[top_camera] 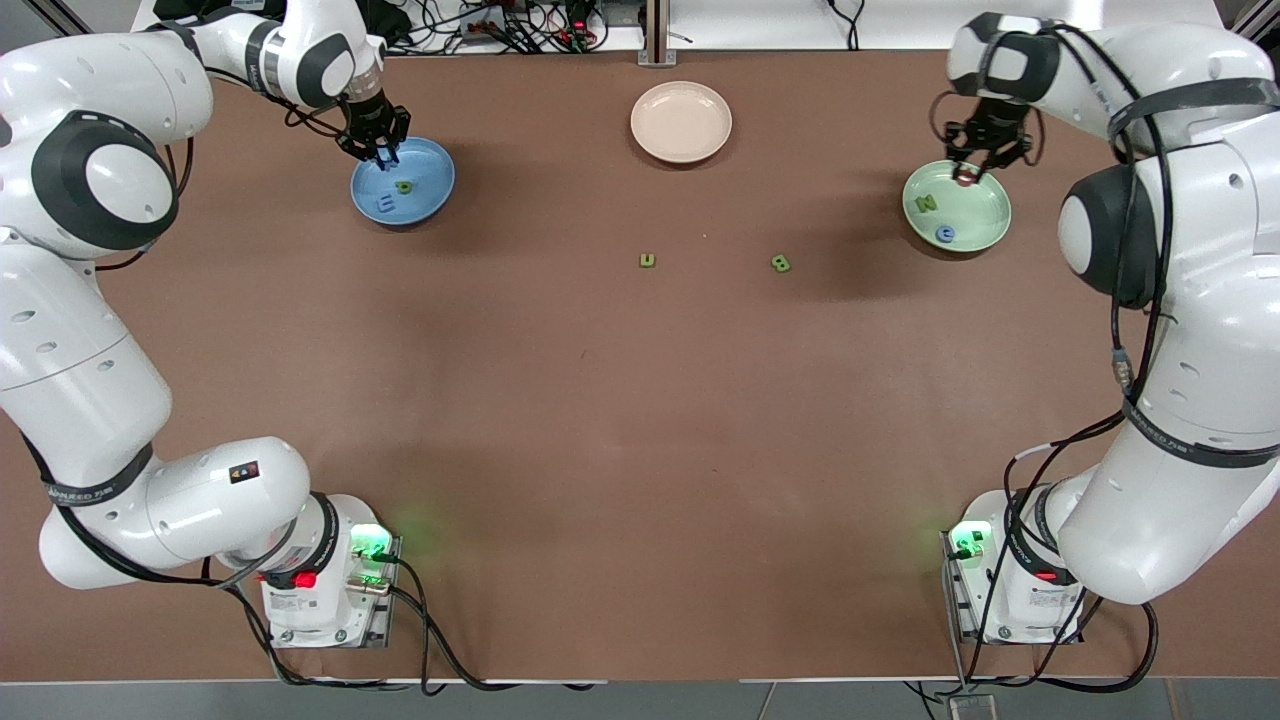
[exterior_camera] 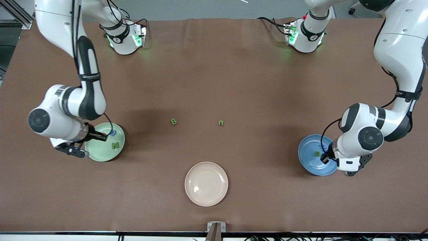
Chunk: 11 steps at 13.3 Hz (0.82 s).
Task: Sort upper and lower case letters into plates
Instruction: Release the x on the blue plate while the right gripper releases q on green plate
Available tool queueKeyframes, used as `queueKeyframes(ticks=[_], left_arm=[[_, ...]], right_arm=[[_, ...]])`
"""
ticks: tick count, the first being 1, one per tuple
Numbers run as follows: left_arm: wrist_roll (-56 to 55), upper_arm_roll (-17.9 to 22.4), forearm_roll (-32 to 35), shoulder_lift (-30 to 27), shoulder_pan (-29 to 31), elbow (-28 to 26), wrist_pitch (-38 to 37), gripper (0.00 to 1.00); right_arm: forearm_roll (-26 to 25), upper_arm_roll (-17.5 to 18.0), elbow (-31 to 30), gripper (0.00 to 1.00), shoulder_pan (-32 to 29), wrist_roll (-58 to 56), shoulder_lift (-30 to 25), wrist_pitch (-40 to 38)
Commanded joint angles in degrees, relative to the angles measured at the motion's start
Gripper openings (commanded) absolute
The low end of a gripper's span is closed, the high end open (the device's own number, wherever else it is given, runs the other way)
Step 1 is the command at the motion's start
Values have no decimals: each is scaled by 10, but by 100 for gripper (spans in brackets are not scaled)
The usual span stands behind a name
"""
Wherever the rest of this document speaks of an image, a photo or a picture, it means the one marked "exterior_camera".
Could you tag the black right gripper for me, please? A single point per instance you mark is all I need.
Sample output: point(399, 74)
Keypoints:
point(93, 135)

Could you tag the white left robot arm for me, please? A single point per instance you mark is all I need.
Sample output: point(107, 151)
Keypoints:
point(398, 50)

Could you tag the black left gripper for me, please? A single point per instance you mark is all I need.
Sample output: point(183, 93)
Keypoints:
point(328, 154)

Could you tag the beige round plate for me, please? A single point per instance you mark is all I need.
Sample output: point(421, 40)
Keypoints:
point(206, 184)

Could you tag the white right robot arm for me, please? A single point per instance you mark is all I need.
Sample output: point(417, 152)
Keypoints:
point(57, 33)

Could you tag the aluminium frame post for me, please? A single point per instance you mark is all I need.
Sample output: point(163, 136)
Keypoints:
point(26, 25)

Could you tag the grey metal camera bracket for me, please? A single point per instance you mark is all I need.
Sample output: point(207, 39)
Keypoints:
point(216, 231)

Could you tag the blue round plate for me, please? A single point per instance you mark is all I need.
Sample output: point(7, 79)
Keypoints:
point(309, 157)

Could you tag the light green round plate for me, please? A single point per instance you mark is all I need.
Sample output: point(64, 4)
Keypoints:
point(100, 150)

